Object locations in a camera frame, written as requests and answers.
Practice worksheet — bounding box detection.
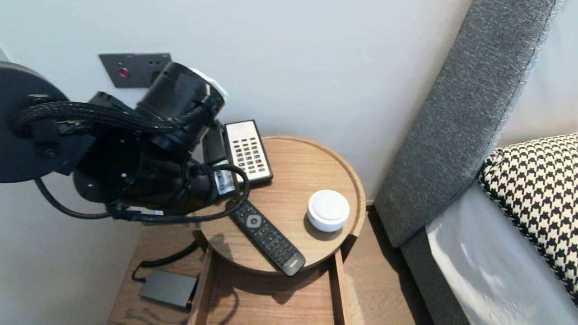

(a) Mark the black TV remote control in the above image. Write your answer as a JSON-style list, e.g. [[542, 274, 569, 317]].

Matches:
[[225, 199, 306, 276]]

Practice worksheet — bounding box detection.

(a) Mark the white round smart speaker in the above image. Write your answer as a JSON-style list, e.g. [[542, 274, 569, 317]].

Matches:
[[307, 189, 350, 232]]

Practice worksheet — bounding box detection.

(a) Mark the wooden table drawer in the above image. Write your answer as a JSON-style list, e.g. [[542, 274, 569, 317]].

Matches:
[[187, 246, 353, 325]]

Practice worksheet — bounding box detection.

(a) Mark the black telephone handset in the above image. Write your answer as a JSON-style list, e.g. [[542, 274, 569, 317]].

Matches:
[[202, 121, 227, 167]]

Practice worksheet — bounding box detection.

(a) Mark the black telephone base white keypad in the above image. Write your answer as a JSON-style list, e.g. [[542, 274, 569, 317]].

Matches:
[[202, 120, 274, 188]]

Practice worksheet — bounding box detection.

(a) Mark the round wooden side table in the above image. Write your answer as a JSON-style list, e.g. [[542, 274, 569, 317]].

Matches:
[[192, 135, 366, 276]]

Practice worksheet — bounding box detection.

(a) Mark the grey power adapter box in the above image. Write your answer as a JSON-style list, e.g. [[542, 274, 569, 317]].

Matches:
[[139, 269, 199, 310]]

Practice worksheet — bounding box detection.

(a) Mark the grey fabric bed base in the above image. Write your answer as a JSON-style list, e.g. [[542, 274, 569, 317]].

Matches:
[[400, 228, 471, 325]]

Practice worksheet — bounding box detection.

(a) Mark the grey fabric headboard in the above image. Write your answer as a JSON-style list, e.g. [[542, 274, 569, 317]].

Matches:
[[373, 0, 566, 249]]

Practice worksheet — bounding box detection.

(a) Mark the black white houndstooth pillow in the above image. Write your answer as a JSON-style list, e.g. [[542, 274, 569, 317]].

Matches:
[[477, 133, 578, 308]]

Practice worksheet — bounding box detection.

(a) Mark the black power cable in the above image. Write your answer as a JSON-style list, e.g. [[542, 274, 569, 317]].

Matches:
[[132, 241, 199, 283]]

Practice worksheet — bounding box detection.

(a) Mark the braided black arm cable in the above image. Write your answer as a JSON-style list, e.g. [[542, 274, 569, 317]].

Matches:
[[13, 101, 213, 136]]

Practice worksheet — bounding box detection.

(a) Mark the grey switch panel red button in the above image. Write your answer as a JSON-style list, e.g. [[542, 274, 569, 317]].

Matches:
[[99, 53, 138, 88]]

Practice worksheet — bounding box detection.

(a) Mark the thick smooth black arm cable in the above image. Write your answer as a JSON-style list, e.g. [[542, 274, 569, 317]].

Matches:
[[34, 176, 111, 221]]

